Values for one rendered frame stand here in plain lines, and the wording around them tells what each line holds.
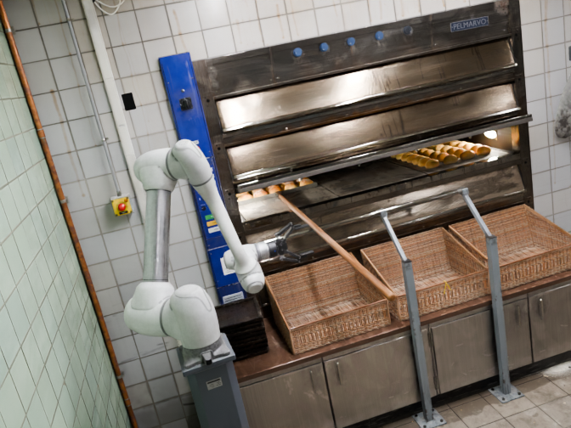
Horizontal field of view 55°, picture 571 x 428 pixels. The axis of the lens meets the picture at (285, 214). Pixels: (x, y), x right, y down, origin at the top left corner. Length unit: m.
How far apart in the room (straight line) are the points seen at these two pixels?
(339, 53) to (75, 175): 1.56
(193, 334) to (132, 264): 1.09
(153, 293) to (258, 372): 0.85
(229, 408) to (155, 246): 0.70
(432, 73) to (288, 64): 0.86
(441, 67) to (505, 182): 0.86
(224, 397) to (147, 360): 1.18
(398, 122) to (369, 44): 0.48
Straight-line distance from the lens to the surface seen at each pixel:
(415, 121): 3.33
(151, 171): 2.28
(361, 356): 2.96
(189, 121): 2.94
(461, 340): 3.20
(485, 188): 3.64
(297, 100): 3.07
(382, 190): 3.30
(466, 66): 3.46
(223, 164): 3.02
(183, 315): 2.09
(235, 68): 3.01
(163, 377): 3.40
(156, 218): 2.26
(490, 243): 2.99
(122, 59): 2.97
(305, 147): 3.10
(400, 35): 3.30
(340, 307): 3.24
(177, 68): 2.94
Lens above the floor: 2.04
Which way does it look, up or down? 16 degrees down
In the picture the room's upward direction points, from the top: 12 degrees counter-clockwise
